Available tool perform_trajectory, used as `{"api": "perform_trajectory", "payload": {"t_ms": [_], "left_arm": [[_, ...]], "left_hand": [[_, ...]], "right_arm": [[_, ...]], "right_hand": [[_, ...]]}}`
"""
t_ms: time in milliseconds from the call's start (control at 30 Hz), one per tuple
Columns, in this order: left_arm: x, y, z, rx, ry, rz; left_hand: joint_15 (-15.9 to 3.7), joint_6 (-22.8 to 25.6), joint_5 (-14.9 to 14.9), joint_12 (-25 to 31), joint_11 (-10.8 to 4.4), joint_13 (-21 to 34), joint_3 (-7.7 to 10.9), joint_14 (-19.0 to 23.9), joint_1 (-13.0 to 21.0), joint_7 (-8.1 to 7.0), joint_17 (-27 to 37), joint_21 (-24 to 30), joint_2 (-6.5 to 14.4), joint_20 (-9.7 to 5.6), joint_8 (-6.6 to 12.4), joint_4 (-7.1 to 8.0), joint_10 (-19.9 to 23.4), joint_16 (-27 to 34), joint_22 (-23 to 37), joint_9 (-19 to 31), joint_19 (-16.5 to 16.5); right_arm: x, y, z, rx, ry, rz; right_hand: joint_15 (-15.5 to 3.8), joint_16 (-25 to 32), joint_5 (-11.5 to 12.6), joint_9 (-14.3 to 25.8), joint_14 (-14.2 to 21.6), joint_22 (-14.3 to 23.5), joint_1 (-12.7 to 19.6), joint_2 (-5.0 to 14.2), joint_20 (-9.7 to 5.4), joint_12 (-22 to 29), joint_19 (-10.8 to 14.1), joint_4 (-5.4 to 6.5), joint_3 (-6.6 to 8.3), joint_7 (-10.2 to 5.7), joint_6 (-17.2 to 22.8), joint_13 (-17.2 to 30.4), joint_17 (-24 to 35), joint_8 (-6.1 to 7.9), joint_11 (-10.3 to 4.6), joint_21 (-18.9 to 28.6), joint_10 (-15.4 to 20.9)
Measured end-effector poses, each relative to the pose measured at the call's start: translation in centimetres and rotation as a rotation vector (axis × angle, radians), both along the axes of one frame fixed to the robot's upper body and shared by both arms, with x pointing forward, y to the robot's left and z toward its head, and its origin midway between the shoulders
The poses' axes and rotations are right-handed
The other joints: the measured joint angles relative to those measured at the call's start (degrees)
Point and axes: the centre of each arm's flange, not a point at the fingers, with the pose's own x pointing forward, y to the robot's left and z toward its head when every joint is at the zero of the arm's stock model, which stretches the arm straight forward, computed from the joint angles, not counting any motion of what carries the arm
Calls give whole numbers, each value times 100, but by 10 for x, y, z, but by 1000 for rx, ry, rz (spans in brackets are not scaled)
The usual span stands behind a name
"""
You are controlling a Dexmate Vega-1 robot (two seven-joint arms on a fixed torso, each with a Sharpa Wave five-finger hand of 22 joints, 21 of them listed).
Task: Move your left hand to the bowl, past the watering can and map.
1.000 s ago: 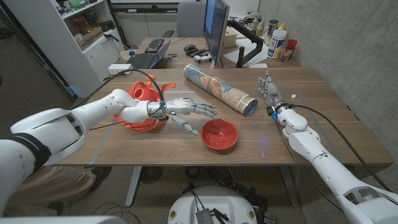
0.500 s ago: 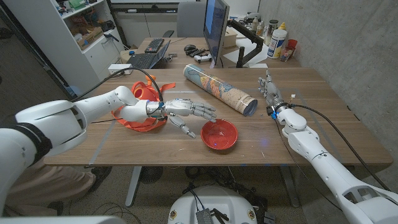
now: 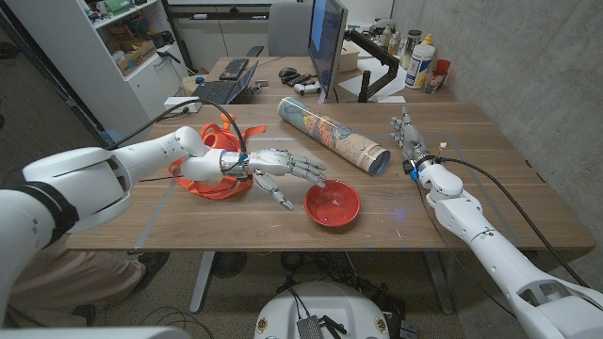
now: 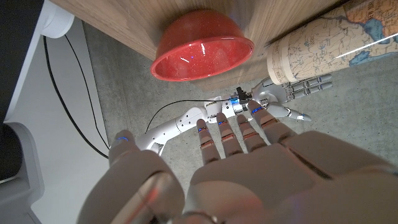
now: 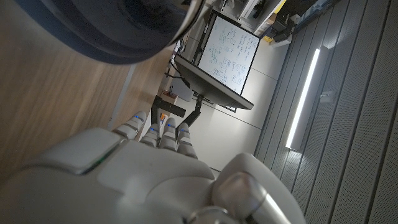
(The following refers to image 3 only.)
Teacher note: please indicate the dark lid jar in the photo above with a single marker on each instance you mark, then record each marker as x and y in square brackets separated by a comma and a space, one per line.
[411, 44]

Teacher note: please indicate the clear glass cup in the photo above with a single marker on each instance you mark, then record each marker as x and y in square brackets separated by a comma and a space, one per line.
[432, 82]

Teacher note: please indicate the red bowl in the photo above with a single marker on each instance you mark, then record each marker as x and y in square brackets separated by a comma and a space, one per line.
[337, 207]

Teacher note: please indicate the white paper sheet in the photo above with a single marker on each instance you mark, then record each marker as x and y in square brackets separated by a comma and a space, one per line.
[377, 70]

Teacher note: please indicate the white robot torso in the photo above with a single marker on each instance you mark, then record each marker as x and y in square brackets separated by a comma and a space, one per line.
[330, 301]

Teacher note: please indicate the black open laptop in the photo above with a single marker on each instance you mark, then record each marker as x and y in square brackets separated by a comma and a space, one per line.
[216, 92]

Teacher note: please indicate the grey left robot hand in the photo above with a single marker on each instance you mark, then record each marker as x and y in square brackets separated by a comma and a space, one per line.
[273, 162]

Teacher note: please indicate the grey table leg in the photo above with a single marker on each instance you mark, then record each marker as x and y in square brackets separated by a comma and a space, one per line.
[439, 282]
[201, 282]

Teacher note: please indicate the black computer mouse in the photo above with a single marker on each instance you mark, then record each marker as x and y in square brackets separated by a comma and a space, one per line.
[287, 72]

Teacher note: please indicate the white shelf cabinet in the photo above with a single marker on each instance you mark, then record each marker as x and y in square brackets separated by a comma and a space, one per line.
[94, 80]

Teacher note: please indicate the light wooden box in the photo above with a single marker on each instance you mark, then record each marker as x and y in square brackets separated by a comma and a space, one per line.
[349, 56]

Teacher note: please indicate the cardboard box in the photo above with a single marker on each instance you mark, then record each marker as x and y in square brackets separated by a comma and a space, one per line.
[134, 56]

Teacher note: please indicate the dark shoe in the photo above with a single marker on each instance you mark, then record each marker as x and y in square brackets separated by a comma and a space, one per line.
[153, 266]

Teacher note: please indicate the white game controller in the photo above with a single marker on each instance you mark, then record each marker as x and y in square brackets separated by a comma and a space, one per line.
[307, 88]

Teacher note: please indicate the black round floor fan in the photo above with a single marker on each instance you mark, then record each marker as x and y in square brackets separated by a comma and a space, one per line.
[228, 264]

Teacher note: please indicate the person's leg beige trousers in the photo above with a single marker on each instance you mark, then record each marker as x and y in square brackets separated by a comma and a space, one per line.
[70, 278]

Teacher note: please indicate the yellow cap bottle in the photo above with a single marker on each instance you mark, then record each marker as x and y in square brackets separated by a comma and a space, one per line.
[428, 40]

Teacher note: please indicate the black keyboard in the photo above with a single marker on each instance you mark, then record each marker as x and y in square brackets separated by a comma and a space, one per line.
[234, 69]

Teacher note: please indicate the black remote control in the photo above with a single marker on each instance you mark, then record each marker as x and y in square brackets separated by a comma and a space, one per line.
[299, 78]

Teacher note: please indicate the white wipes canister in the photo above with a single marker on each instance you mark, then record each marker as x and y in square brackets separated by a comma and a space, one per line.
[418, 66]

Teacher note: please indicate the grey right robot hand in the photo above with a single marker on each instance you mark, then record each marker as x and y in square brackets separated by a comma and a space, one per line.
[413, 140]

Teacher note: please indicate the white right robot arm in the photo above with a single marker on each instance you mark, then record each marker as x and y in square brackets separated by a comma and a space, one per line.
[494, 254]

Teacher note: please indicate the white power strip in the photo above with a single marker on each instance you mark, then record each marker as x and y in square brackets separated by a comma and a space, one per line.
[175, 109]

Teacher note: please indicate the black computer monitor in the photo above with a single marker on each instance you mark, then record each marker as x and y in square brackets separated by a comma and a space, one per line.
[325, 42]

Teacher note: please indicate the rolled paper map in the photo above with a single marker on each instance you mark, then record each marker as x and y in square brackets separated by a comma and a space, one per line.
[330, 134]

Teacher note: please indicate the orange plastic watering can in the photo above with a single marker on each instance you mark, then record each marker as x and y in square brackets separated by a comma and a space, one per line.
[219, 139]

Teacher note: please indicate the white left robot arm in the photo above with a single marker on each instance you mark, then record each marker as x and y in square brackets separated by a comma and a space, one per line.
[94, 179]

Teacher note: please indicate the grey office chair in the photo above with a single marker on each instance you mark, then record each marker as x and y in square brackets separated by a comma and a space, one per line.
[289, 28]

